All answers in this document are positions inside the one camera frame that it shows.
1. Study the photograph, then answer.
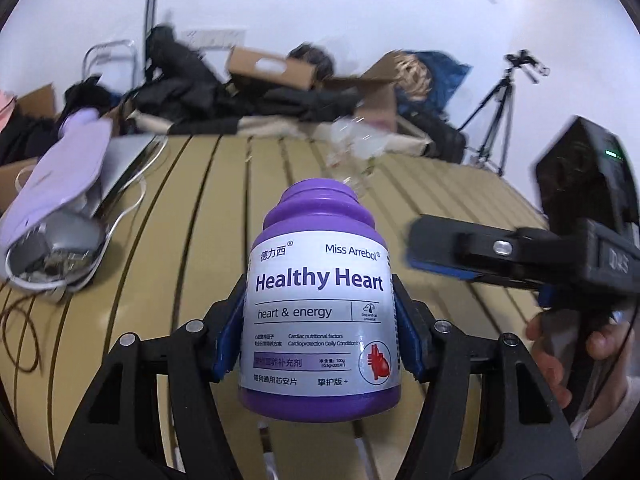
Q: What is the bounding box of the purple supplement bottle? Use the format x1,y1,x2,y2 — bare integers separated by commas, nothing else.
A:
240,178,401,422

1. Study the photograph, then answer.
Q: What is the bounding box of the person's right hand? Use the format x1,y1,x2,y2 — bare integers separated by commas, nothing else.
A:
525,314,634,428

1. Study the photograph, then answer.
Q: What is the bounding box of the clear glass cup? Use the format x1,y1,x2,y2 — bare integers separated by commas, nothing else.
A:
326,118,387,197

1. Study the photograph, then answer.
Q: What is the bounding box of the open cardboard box right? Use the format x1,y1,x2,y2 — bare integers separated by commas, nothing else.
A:
322,51,397,132

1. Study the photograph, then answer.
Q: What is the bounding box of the blue bag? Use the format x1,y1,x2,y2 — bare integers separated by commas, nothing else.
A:
395,51,472,118

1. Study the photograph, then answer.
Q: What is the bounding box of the woven rattan ball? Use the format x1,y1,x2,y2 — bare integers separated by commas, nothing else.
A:
394,52,433,101

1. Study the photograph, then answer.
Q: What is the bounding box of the tan slatted folding table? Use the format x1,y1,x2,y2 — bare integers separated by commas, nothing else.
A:
1,136,542,479

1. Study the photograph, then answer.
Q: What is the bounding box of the lilac hot water bag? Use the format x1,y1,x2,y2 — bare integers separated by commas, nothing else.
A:
1,110,112,249

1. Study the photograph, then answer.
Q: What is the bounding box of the silver laptop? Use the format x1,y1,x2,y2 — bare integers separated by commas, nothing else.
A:
72,134,163,217

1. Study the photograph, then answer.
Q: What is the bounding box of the black clothes pile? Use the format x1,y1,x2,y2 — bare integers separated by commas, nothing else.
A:
0,24,362,162

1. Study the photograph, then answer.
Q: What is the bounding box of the large cardboard box left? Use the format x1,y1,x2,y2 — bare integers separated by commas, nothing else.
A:
1,84,58,211

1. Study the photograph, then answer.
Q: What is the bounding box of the pink bag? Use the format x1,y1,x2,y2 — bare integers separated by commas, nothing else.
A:
0,90,16,131

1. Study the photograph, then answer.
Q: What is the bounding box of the black camera tripod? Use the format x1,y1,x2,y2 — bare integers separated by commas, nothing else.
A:
458,49,550,177

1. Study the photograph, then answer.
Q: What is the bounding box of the red black braided cable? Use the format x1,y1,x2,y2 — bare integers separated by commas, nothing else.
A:
0,278,42,375

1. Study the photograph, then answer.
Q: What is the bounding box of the white charging cable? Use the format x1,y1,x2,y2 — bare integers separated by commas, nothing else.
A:
14,134,170,241

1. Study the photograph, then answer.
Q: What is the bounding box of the brown box with handle hole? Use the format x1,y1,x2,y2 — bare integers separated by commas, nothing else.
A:
227,47,316,91

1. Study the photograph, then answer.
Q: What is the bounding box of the white wall socket strip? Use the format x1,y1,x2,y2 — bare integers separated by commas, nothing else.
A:
180,28,246,50

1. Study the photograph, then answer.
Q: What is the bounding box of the silver metal chair frame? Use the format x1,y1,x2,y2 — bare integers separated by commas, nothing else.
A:
81,39,139,88

